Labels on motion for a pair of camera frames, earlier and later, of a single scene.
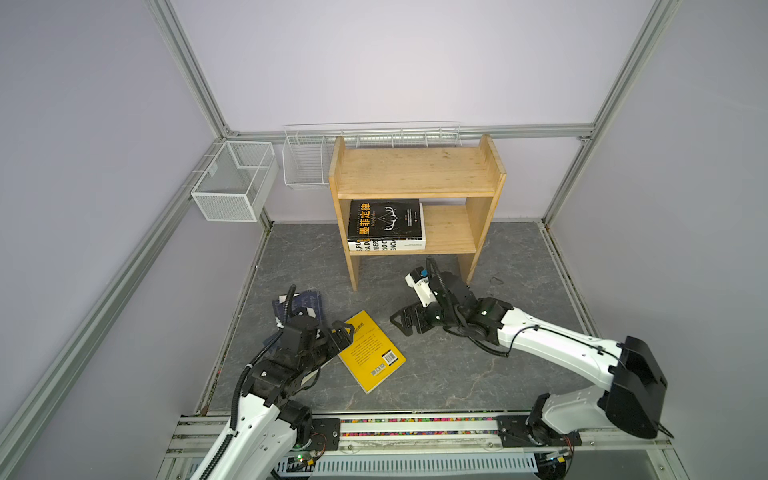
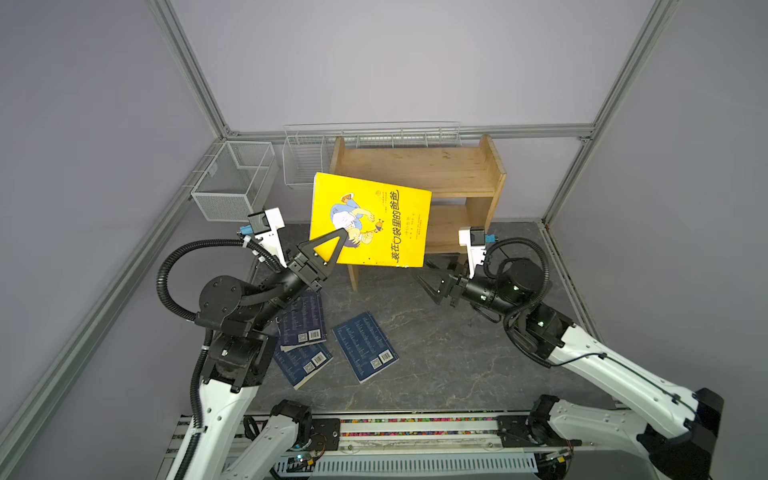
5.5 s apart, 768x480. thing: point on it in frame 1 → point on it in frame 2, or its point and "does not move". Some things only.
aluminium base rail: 206,436 does not move
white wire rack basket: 307,148 does not move
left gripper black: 344,338 → 308,267
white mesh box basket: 237,182 does not move
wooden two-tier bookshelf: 460,188 does not move
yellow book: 373,355 → 386,224
